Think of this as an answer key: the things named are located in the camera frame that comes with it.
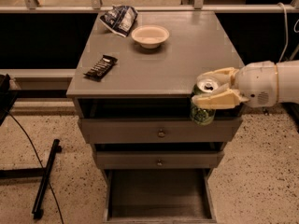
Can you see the black object at left edge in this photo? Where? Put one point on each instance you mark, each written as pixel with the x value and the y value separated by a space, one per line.
pixel 8 96

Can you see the black stand base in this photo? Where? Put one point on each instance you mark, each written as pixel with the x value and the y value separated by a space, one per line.
pixel 42 172

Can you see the green soda can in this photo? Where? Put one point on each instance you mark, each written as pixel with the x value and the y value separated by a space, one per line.
pixel 199 115

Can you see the middle grey drawer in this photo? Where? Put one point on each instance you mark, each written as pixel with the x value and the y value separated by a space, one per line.
pixel 109 160

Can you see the blue white chip bag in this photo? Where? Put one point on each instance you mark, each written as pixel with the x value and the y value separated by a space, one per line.
pixel 120 20

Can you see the metal railing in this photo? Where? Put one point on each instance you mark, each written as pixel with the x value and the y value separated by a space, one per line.
pixel 93 3

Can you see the grey drawer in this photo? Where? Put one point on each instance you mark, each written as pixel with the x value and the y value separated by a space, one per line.
pixel 109 160
pixel 133 131

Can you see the white bowl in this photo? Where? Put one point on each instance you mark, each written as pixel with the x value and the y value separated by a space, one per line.
pixel 150 36

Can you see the top grey drawer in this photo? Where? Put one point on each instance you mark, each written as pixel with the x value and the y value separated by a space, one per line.
pixel 133 131

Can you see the grey drawer cabinet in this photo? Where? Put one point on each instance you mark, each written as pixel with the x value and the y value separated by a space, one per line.
pixel 153 83

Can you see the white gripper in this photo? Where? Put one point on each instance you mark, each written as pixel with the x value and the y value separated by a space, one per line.
pixel 256 84

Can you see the black snack bar wrapper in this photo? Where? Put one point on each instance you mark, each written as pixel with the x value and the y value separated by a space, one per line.
pixel 101 68

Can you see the bottom open drawer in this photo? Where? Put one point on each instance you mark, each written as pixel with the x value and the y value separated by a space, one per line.
pixel 158 197

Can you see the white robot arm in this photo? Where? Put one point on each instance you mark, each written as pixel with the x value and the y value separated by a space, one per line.
pixel 288 83

